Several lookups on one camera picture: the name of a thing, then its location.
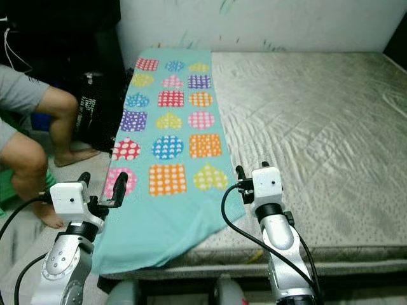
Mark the teal blanket with dotted shapes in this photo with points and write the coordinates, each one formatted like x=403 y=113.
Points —
x=159 y=222

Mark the grey quilted mattress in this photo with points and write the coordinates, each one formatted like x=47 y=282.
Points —
x=305 y=127

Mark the black bag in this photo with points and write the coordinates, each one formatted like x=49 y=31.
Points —
x=98 y=114

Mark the green plastic stool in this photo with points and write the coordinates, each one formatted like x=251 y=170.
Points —
x=5 y=194

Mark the grey left robot leg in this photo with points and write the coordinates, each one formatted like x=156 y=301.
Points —
x=122 y=295

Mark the grey robot leg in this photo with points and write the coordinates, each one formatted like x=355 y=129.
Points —
x=122 y=295
x=230 y=295

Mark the person in grey shorts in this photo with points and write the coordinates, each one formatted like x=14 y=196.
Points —
x=25 y=95

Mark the grey right robot leg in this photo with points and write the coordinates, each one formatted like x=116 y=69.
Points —
x=230 y=295

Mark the large black furniture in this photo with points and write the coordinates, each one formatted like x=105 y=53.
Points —
x=63 y=32

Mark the dark tufted headboard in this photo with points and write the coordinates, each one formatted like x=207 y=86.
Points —
x=399 y=41

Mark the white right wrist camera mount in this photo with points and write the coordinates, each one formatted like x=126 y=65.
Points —
x=267 y=185

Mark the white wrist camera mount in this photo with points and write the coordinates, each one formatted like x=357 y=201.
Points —
x=267 y=185
x=68 y=200

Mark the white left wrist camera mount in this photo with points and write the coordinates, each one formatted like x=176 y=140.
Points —
x=68 y=200

